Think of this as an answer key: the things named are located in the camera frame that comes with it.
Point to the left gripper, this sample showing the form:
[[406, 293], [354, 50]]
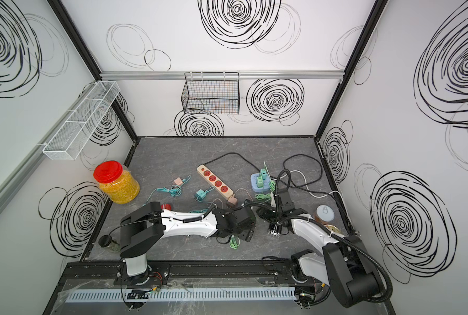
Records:
[[249, 233]]

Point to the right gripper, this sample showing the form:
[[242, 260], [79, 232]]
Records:
[[263, 214]]

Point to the green charger adapter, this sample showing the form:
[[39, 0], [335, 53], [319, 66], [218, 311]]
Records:
[[262, 177]]

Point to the teal charger adapter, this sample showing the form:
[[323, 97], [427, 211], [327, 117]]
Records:
[[200, 195]]

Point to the beige power strip red sockets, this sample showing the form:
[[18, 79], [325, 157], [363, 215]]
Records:
[[217, 183]]

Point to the small pink charger adapter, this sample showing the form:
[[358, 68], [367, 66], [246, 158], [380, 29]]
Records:
[[178, 181]]

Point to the black shaver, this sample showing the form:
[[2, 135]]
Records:
[[274, 230]]

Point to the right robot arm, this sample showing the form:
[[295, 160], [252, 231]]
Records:
[[341, 262]]

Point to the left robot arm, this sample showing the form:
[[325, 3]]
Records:
[[143, 228]]

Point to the red shaver far left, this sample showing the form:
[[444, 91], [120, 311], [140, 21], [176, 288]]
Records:
[[166, 206]]

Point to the red round tin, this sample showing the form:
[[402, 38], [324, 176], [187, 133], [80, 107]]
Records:
[[333, 229]]

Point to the yellow jar red lid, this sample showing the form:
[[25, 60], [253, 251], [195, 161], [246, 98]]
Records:
[[115, 180]]

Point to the small dark lid jar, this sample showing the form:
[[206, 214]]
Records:
[[108, 243]]

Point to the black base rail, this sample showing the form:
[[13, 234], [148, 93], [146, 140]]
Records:
[[273, 269]]

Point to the black wire basket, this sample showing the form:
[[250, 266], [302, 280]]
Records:
[[212, 92]]

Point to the white slotted cable duct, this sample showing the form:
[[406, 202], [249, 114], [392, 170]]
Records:
[[183, 295]]

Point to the white wire shelf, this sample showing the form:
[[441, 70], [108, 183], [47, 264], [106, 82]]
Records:
[[92, 120]]

